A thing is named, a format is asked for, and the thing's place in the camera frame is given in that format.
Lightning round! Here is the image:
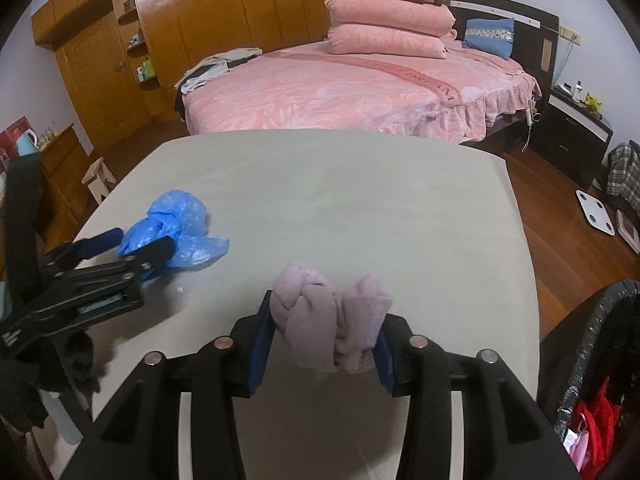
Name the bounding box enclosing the small white stool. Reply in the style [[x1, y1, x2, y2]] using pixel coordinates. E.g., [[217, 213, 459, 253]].
[[81, 157, 117, 205]]

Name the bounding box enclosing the pink covered bed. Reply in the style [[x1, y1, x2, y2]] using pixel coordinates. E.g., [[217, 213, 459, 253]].
[[183, 40, 541, 144]]

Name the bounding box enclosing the plaid clothes pile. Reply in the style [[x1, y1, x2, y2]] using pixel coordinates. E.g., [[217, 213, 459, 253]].
[[606, 140, 640, 214]]

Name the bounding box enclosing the wooden wardrobe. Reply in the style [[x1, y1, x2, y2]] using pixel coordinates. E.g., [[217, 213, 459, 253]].
[[32, 0, 329, 153]]

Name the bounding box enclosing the pink face mask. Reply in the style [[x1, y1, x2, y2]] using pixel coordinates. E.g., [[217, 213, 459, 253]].
[[563, 417, 589, 472]]

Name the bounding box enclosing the white lotion bottle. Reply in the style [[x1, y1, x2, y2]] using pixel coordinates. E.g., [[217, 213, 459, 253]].
[[572, 80, 584, 104]]

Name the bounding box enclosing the dark nightstand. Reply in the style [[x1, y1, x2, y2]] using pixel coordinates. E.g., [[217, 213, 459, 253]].
[[530, 89, 614, 190]]

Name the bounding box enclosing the clothes pile on bed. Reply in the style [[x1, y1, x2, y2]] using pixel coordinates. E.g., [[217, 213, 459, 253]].
[[174, 48, 262, 122]]

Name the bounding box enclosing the lower pink folded quilt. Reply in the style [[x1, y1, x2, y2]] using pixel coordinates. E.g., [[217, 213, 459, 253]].
[[328, 24, 447, 60]]

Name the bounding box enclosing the blue cushion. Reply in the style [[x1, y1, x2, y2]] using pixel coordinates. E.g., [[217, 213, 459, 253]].
[[462, 18, 515, 58]]

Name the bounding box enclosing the wooden side cabinet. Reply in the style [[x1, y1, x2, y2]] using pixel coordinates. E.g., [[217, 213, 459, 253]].
[[38, 125, 98, 250]]

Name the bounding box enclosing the blue electric kettle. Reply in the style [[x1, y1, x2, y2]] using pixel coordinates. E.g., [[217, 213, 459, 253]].
[[15, 129, 39, 156]]

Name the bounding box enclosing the grey pink sock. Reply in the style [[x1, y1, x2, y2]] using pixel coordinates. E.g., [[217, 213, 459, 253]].
[[269, 262, 393, 374]]

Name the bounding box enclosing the black-lined trash bin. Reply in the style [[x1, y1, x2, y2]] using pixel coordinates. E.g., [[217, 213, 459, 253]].
[[537, 280, 639, 479]]

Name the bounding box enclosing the red cloth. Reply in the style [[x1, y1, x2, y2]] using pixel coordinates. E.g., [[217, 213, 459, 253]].
[[574, 379, 622, 480]]

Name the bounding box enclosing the white bathroom scale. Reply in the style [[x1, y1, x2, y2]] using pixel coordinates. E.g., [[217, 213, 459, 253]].
[[575, 190, 615, 236]]

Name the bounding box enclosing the yellow plush toy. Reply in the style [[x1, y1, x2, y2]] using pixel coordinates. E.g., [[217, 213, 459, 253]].
[[584, 92, 602, 115]]

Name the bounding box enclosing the dark headboard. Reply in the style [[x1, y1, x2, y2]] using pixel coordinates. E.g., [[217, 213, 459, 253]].
[[444, 0, 560, 98]]

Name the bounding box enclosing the blue plastic bag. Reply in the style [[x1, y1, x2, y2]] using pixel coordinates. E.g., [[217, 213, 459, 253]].
[[117, 190, 230, 281]]

